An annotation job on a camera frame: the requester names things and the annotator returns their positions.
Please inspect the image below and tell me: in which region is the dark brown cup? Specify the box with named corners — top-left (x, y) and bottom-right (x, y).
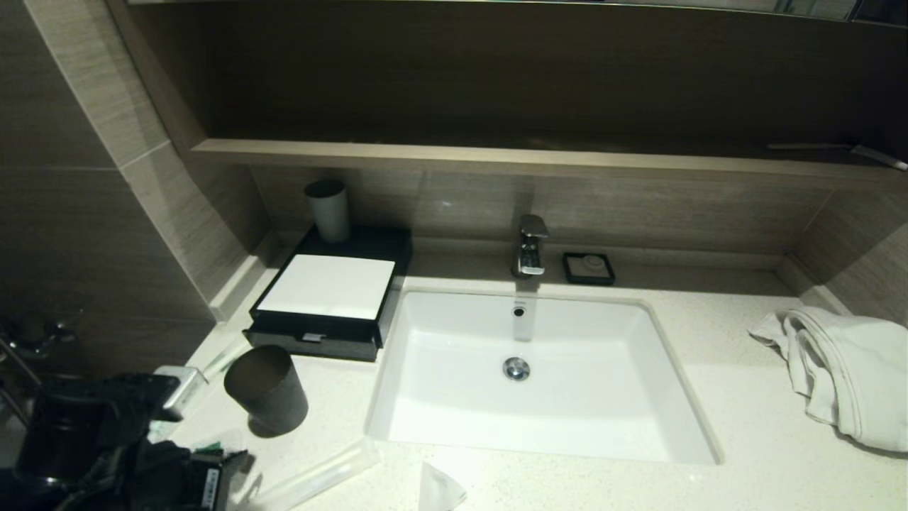
top-left (224, 345), bottom-right (309, 435)

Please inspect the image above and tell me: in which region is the wall mirror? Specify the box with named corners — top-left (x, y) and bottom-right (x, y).
top-left (128, 0), bottom-right (908, 29)

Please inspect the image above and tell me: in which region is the toothbrush packet with green print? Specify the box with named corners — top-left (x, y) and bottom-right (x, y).
top-left (145, 339), bottom-right (245, 442)

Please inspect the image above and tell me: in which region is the long clear plastic packet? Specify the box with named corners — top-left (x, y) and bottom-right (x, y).
top-left (245, 439), bottom-right (382, 511)

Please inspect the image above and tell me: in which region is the white towel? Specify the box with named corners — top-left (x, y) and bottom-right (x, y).
top-left (747, 306), bottom-right (908, 454)

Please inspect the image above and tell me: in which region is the chrome faucet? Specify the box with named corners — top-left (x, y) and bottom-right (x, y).
top-left (512, 214), bottom-right (550, 279)

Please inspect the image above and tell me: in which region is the white ceramic sink basin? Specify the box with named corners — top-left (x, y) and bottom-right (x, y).
top-left (365, 287), bottom-right (724, 467)

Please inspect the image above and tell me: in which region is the black amenity drawer box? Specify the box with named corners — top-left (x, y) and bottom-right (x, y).
top-left (243, 226), bottom-right (414, 363)

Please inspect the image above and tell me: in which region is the grey cup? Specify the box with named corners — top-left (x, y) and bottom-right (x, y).
top-left (304, 180), bottom-right (351, 244)

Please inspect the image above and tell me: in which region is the sachet with green label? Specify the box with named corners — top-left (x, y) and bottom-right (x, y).
top-left (188, 429), bottom-right (245, 456)

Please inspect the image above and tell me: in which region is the black box drawer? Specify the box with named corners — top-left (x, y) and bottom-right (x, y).
top-left (243, 325), bottom-right (382, 363)

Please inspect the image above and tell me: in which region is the white flat sheet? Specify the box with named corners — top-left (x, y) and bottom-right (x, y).
top-left (257, 254), bottom-right (397, 322)

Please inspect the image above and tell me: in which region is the black soap dish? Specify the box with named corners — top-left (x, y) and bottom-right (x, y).
top-left (562, 252), bottom-right (616, 287)

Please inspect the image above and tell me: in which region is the wooden wall shelf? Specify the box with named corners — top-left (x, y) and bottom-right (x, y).
top-left (192, 138), bottom-right (908, 187)

